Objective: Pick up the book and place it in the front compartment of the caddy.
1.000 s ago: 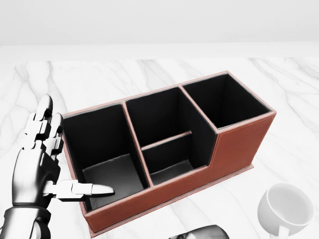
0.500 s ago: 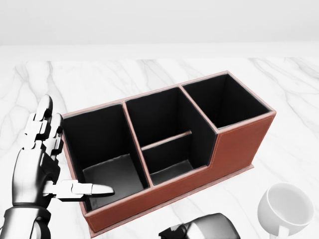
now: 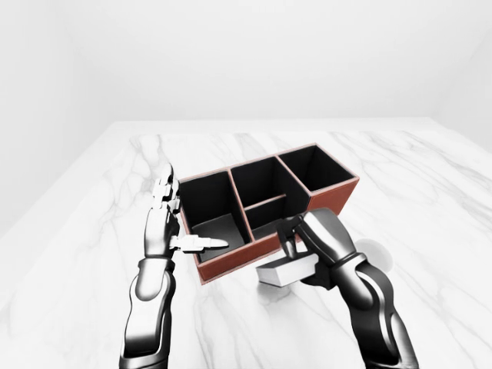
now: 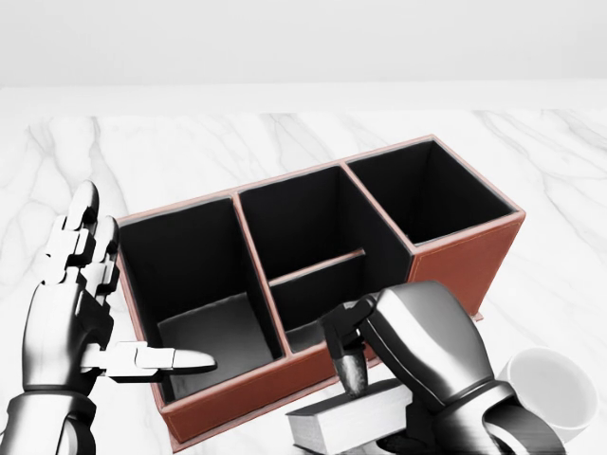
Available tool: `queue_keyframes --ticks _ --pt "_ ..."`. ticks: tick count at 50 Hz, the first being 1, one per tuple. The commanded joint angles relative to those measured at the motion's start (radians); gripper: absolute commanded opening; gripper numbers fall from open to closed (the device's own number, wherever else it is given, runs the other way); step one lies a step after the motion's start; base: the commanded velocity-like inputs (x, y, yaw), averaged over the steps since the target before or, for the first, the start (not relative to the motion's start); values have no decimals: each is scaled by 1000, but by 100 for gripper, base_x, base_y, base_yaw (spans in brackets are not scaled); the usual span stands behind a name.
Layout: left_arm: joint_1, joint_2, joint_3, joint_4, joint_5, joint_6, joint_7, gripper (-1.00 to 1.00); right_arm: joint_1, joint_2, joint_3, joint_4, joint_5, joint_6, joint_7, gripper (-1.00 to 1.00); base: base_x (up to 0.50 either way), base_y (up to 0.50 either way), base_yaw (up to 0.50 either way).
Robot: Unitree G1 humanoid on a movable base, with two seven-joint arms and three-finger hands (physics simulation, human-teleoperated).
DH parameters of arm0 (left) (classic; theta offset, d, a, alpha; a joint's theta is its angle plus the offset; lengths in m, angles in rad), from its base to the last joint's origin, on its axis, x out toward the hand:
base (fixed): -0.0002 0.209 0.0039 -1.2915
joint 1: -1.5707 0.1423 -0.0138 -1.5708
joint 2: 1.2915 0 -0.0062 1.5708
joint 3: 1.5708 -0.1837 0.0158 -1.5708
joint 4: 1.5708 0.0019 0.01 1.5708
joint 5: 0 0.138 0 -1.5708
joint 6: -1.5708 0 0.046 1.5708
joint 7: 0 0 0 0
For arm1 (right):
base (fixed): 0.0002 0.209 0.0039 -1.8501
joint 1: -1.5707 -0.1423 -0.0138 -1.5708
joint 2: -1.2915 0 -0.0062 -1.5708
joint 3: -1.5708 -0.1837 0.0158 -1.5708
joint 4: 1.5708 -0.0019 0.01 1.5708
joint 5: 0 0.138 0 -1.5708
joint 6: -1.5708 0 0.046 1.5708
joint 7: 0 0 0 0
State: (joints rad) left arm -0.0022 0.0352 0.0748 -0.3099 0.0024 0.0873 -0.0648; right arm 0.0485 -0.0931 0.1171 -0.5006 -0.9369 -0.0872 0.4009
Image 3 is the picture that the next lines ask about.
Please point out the white book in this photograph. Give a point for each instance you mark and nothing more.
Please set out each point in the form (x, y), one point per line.
(286, 271)

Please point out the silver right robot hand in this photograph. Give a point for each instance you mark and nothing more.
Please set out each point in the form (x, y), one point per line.
(326, 234)

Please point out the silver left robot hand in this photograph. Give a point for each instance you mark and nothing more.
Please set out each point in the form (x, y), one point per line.
(158, 230)

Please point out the red-brown desk caddy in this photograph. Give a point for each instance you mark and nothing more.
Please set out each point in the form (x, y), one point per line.
(265, 207)

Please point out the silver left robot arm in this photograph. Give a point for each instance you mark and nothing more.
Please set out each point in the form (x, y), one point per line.
(148, 315)

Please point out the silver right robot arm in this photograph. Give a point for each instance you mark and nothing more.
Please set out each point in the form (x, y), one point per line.
(374, 311)

